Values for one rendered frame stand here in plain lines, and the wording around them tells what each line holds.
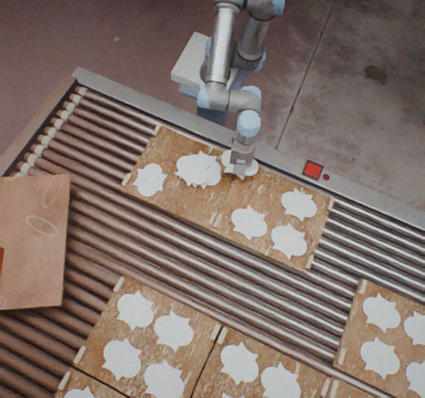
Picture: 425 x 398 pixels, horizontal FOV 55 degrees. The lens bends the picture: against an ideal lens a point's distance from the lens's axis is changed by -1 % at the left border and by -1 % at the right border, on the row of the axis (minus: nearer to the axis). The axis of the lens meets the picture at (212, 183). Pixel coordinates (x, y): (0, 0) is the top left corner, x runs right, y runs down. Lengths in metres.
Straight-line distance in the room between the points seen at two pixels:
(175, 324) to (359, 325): 0.68
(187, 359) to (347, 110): 2.28
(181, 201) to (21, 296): 0.68
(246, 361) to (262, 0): 1.25
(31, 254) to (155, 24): 2.43
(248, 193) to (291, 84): 1.69
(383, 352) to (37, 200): 1.39
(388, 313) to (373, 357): 0.17
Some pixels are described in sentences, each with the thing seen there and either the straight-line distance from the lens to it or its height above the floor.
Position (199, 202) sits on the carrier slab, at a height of 0.94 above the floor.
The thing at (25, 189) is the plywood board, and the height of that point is 1.04.
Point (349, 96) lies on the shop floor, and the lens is 3.35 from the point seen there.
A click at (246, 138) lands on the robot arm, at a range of 1.39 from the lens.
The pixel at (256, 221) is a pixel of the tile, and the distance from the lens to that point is 1.67.
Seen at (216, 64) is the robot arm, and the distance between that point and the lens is 1.45.
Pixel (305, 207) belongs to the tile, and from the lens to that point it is 1.74.
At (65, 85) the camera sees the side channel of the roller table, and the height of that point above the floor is 0.95.
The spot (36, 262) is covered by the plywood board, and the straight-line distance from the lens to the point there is 1.60.
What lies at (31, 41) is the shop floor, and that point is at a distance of 3.67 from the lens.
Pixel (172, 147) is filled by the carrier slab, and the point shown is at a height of 0.94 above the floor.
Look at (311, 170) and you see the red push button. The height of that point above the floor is 0.93.
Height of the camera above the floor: 2.50
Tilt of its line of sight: 65 degrees down
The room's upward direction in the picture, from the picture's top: 7 degrees clockwise
